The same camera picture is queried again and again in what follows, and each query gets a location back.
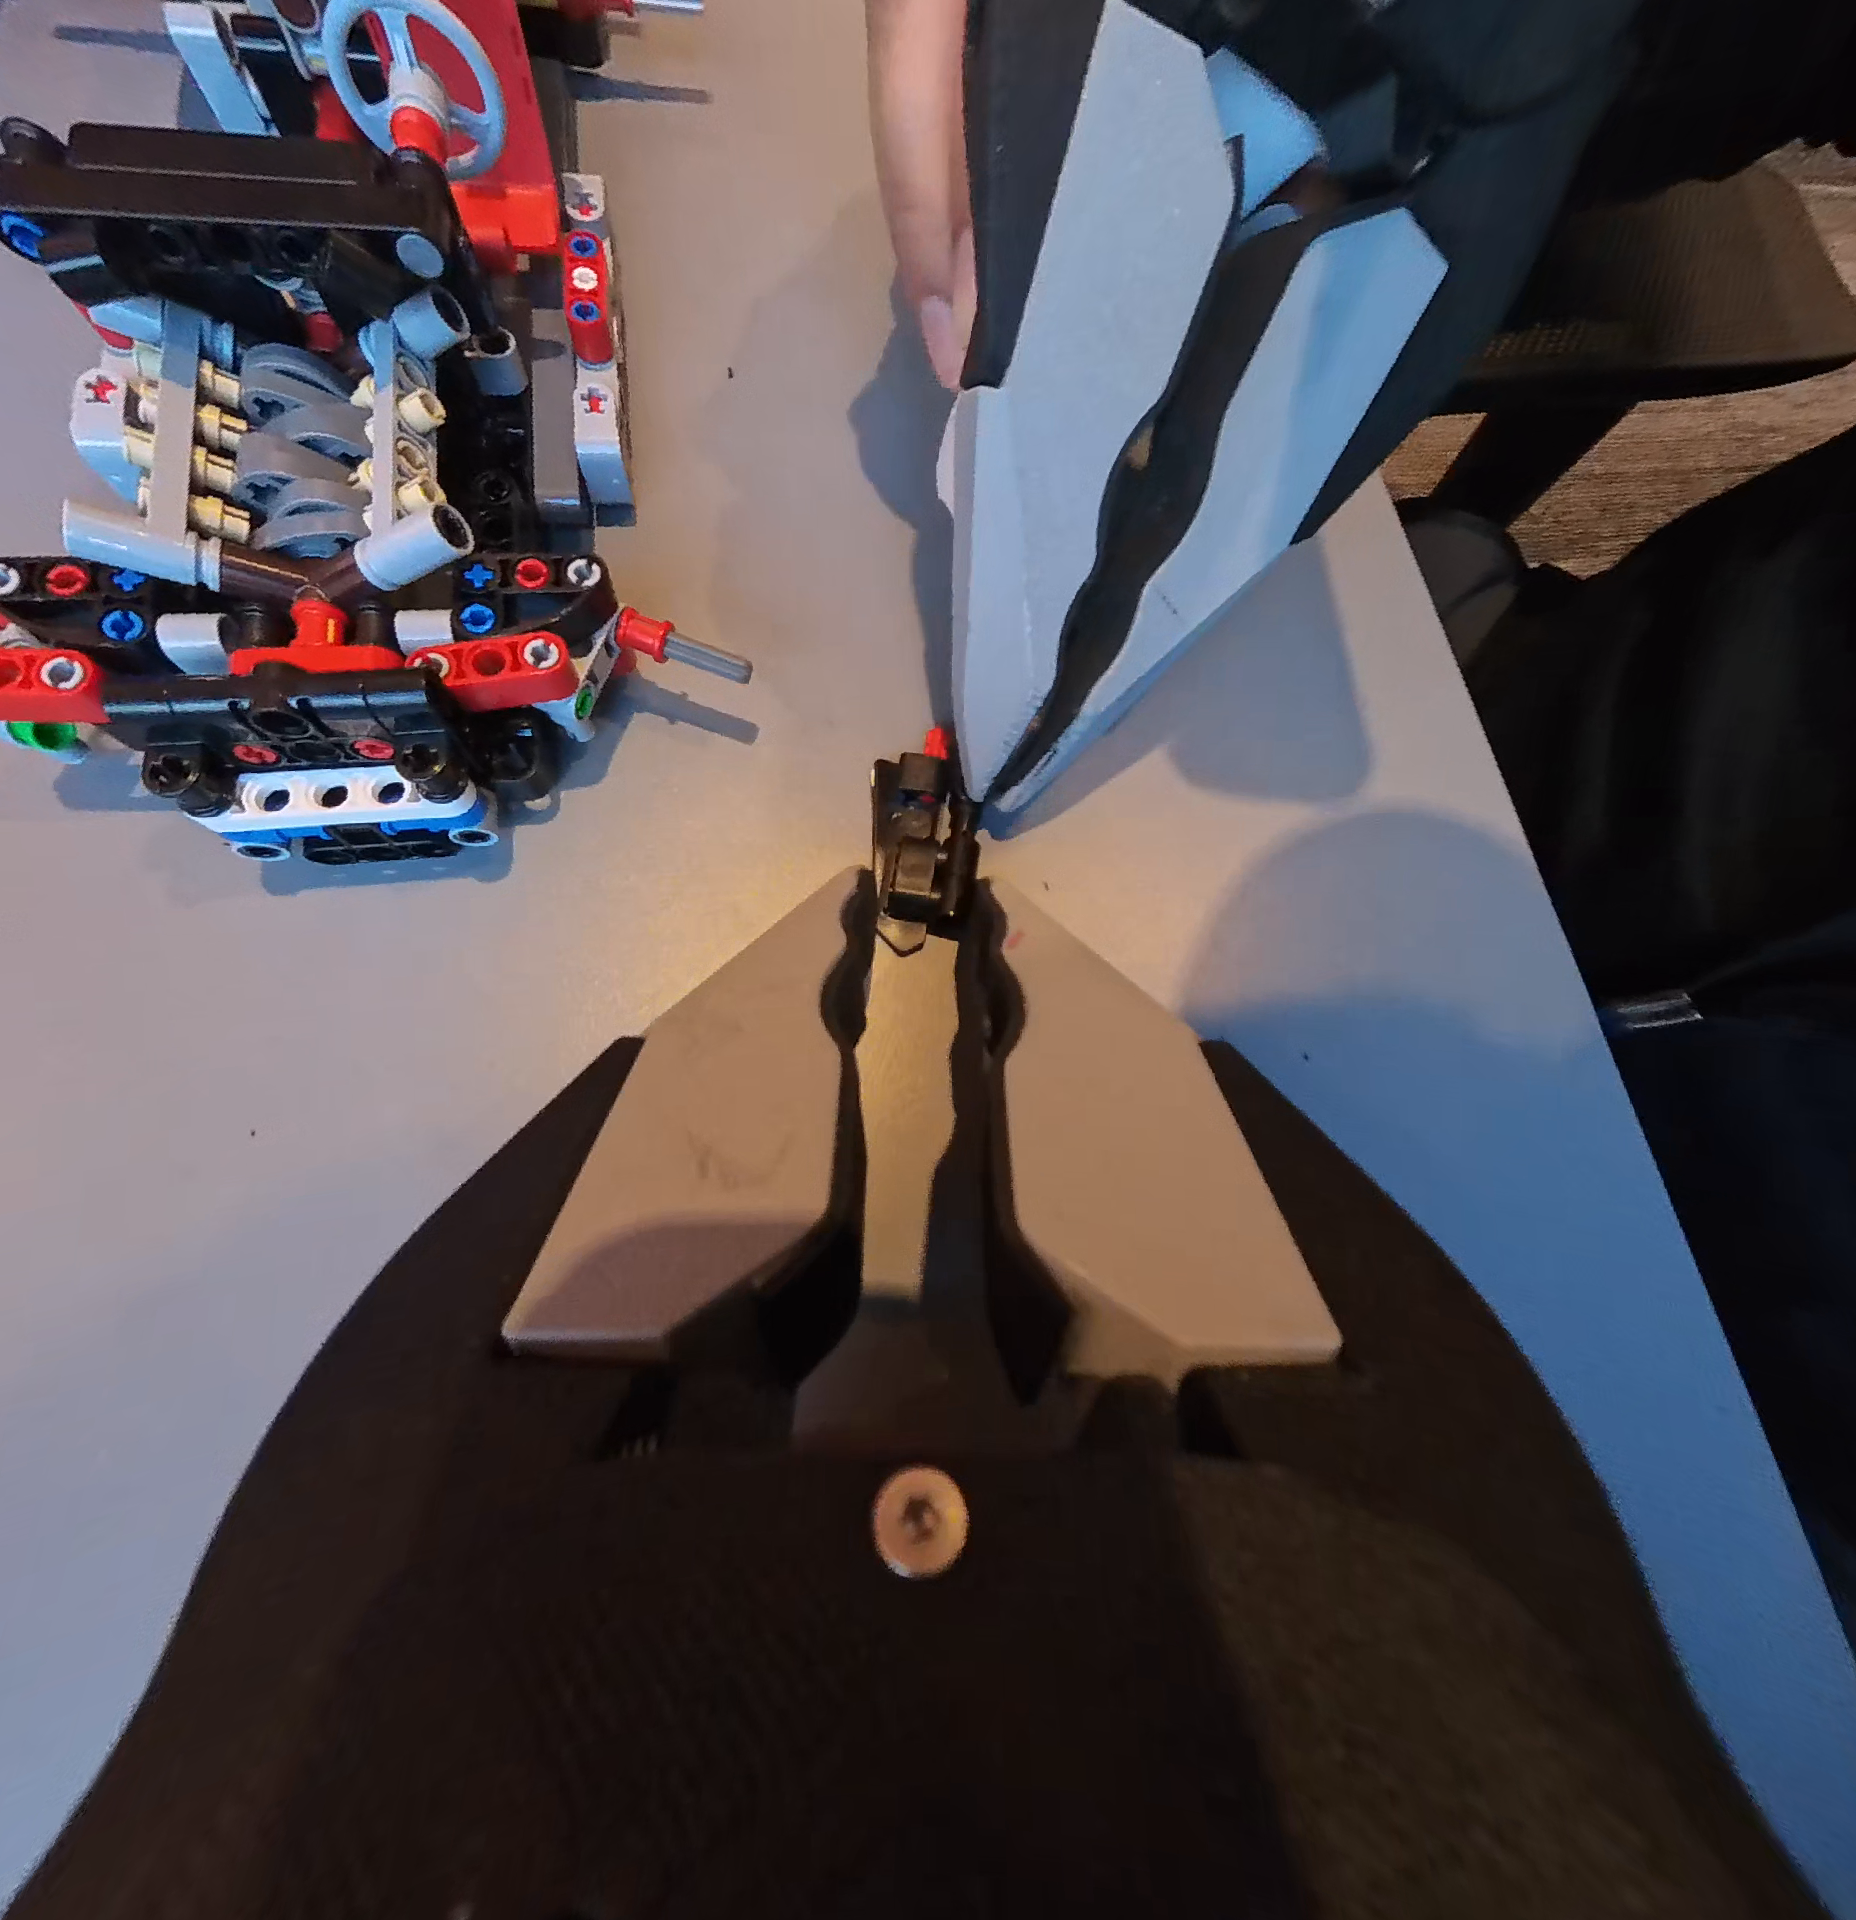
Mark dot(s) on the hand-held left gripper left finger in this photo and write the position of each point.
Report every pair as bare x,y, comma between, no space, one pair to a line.
703,1169

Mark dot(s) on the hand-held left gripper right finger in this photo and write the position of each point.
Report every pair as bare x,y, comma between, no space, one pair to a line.
1153,1184

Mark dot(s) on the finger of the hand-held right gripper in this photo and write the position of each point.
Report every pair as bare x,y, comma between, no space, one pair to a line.
1289,405
1078,301

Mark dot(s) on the small black brick assembly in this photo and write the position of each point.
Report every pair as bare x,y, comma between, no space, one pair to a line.
916,870

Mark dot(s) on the grey desk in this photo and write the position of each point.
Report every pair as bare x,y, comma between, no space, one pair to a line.
343,1081

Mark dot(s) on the person's right hand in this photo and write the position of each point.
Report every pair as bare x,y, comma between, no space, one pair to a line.
920,151

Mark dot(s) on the black office chair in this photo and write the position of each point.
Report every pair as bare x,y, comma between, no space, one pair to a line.
1661,286

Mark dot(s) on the person's dark clothing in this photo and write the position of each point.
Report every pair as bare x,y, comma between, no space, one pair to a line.
1737,825

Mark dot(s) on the toy brick car model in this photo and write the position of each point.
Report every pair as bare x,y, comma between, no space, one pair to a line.
299,449

